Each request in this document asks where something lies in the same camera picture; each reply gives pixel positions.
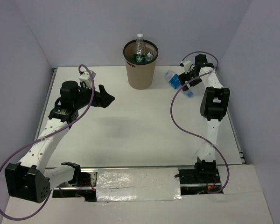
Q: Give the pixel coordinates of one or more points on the green label bottle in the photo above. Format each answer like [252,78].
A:
[139,50]

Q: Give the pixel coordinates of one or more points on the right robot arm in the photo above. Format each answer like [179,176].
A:
[213,109]

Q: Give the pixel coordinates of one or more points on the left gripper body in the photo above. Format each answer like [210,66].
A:
[86,95]

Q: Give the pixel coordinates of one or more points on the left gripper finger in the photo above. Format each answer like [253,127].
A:
[105,100]
[103,92]

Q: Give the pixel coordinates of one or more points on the silver foil tape sheet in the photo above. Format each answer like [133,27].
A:
[140,184]

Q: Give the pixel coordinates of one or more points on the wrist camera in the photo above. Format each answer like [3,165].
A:
[85,79]
[186,65]

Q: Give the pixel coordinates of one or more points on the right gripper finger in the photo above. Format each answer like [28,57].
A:
[186,87]
[184,77]

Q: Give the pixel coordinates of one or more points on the small bottle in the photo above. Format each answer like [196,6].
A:
[149,56]

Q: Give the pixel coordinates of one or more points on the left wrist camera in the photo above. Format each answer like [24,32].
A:
[85,79]

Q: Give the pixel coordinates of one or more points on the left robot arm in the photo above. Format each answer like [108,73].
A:
[29,179]

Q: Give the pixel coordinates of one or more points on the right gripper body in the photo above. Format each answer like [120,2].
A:
[192,75]

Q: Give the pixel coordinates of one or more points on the bottle near bin, blue label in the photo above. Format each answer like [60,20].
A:
[172,78]

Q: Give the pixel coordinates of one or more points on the brown paper bin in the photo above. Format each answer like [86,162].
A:
[140,75]

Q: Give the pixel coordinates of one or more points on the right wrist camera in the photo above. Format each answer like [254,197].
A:
[186,65]

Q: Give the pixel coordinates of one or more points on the aluminium rail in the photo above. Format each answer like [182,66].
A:
[135,167]

